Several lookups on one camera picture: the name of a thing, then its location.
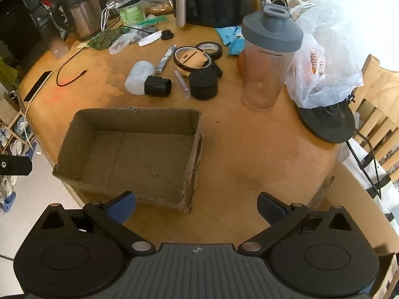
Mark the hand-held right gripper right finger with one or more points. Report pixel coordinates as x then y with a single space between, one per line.
271 208

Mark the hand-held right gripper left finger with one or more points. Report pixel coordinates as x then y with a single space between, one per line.
123 207

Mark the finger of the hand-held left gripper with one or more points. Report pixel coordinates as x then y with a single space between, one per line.
17 166

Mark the cardboard box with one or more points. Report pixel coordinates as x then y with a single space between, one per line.
140 162

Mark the white plastic bottle black cap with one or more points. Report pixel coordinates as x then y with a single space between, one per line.
138 78

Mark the clear plastic tube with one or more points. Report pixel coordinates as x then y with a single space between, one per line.
183 85

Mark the black round jar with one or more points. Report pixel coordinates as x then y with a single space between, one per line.
203 84

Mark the beige plastic piece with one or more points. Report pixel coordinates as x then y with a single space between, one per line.
194 59

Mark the black tape roll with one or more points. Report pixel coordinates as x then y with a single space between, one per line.
218 51

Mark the blue slipper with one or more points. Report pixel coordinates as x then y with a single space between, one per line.
7 202

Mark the shoe rack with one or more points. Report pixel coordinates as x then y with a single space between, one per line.
14 121

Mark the black phone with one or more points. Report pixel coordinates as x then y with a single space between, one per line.
37 85

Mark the black round appliance base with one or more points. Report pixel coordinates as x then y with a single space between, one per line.
330 124

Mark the dark translucent tumbler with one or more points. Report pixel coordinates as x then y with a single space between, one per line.
54 37

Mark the small paper label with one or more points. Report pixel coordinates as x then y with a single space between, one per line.
81 45

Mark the clear shaker bottle grey lid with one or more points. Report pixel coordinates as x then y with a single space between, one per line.
265 68

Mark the wooden chair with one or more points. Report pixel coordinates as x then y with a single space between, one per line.
378 115

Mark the small black block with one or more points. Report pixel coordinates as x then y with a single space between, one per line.
219 71

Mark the patterned stick packet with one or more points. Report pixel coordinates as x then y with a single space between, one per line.
164 59

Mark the green mesh bag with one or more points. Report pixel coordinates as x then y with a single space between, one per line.
106 37

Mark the clear plastic bag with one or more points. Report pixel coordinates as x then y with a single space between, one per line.
120 43

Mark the blue wet wipes packet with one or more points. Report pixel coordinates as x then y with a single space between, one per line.
229 34
236 47

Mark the white plastic bag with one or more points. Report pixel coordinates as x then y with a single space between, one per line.
330 53

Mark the steel electric kettle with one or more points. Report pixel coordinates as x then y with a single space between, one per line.
82 12

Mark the white band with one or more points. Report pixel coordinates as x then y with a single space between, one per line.
149 39

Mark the black knob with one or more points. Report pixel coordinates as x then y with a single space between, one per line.
166 35

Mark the green plastic strip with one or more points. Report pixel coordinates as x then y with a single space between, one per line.
152 21

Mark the green canister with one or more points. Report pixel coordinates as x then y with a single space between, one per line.
132 14

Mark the bag of bread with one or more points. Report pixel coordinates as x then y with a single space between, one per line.
159 6

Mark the black air fryer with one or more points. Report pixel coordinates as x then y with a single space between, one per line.
215 0

